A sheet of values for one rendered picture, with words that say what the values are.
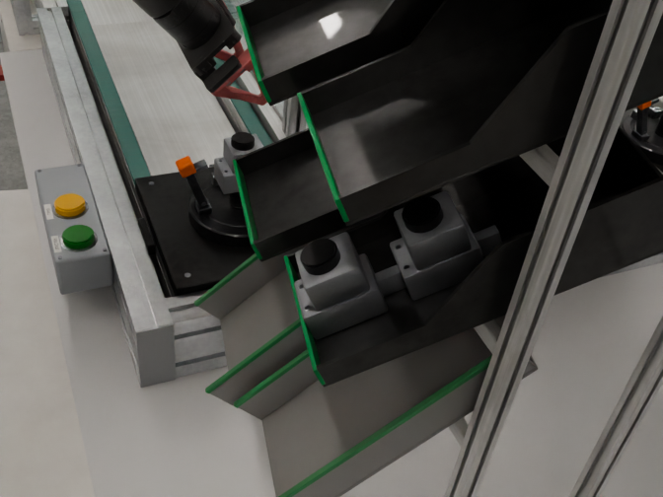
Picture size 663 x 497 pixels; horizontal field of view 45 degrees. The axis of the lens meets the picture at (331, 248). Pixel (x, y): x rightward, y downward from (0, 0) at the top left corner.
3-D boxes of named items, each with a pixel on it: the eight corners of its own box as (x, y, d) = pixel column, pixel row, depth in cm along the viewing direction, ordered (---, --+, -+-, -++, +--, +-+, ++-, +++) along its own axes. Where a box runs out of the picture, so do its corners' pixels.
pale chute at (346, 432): (284, 533, 74) (252, 520, 71) (262, 418, 84) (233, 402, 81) (539, 369, 66) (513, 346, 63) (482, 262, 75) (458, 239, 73)
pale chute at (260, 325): (236, 408, 84) (205, 392, 82) (221, 319, 94) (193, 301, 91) (451, 252, 76) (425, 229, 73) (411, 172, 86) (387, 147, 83)
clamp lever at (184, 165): (198, 210, 107) (178, 169, 102) (194, 201, 108) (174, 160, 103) (223, 199, 107) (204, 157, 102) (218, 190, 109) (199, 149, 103)
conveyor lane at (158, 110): (179, 349, 106) (178, 295, 100) (75, 52, 163) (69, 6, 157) (374, 305, 116) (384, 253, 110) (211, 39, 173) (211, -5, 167)
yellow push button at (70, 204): (57, 224, 109) (56, 212, 108) (53, 206, 112) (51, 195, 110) (88, 219, 110) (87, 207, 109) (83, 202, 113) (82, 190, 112)
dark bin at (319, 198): (260, 262, 72) (227, 205, 67) (241, 177, 82) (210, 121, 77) (556, 141, 70) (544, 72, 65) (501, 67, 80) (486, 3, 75)
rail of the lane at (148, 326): (140, 388, 101) (135, 327, 94) (42, 55, 161) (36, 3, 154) (184, 378, 103) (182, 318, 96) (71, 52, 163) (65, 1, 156)
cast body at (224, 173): (223, 195, 106) (224, 150, 101) (213, 176, 109) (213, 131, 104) (283, 185, 109) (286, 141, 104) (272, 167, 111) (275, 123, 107)
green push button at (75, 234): (66, 257, 104) (64, 246, 103) (61, 238, 107) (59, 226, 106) (98, 251, 106) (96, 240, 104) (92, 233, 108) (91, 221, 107)
